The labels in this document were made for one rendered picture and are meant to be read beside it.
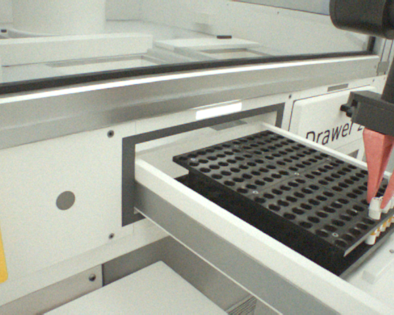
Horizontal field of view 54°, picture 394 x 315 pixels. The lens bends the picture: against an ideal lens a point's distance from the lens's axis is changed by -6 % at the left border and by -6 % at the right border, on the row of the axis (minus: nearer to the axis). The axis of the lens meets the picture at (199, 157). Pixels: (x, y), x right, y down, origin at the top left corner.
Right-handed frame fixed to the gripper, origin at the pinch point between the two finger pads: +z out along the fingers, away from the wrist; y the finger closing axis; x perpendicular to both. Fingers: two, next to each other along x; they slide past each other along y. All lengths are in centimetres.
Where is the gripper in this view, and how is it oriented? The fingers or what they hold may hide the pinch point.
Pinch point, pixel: (379, 197)
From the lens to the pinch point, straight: 41.5
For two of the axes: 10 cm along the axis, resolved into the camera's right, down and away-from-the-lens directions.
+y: -7.7, -3.5, 5.4
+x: -6.1, 1.6, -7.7
